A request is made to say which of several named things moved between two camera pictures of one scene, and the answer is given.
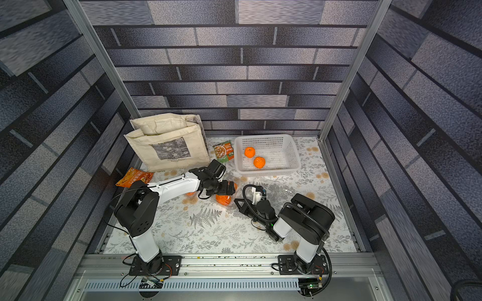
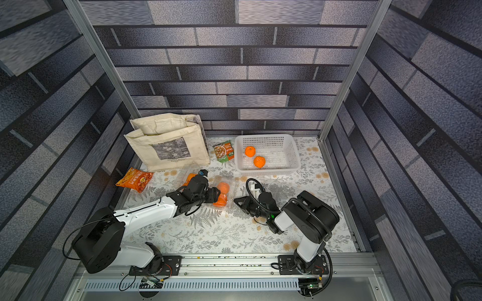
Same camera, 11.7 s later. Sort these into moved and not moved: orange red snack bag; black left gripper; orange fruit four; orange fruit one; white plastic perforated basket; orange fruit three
Moved: orange fruit one; black left gripper
Not moved: orange red snack bag; orange fruit three; orange fruit four; white plastic perforated basket
